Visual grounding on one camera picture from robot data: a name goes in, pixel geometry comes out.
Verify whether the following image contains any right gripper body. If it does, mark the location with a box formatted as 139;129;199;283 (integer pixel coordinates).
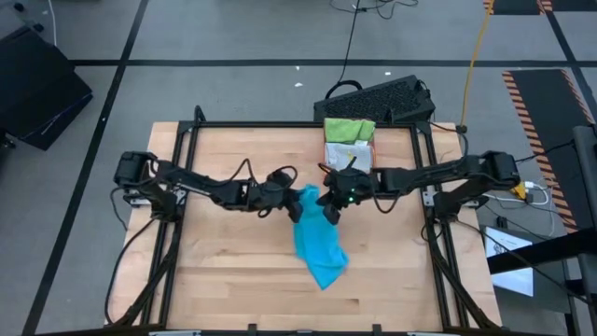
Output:
319;156;377;227

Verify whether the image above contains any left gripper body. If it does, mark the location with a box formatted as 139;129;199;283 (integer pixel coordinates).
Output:
248;169;305;224

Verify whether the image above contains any grey microfiber towel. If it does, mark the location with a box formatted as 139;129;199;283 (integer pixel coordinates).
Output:
325;141;374;174

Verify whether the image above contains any blue microfiber towel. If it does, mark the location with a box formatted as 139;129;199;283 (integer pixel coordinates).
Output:
292;184;351;291

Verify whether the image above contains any bright green microfiber towel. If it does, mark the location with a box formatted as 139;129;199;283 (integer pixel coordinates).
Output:
324;117;377;145

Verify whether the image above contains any red plastic bin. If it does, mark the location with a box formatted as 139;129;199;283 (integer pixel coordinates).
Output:
322;117;377;175

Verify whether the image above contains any black perforated computer case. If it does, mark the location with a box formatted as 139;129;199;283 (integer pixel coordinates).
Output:
312;74;437;125

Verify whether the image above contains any white paper sheet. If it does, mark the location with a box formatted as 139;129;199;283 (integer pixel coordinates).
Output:
484;226;535;298

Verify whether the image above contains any black hazard striped mat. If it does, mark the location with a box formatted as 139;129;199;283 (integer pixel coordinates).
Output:
501;68;597;234
482;0;597;16

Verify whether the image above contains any black equipment case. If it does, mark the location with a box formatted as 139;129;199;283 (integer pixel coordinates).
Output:
0;25;94;151

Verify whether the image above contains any black left camera cable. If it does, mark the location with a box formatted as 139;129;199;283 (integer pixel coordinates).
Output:
228;158;299;218

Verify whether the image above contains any black floor cable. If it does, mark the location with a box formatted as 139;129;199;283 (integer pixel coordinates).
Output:
325;0;420;100

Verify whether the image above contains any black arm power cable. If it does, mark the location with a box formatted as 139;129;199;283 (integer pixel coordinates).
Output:
104;215;160;326

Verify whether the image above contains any long yellow cable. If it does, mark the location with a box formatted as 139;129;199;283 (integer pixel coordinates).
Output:
459;0;495;134

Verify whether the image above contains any white power cable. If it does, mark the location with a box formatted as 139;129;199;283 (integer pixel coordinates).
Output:
484;179;559;237

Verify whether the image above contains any black metal cart frame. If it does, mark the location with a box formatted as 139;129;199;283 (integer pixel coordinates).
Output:
487;124;597;336

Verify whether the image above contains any thin white cable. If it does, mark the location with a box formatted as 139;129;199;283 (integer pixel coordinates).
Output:
46;0;59;48

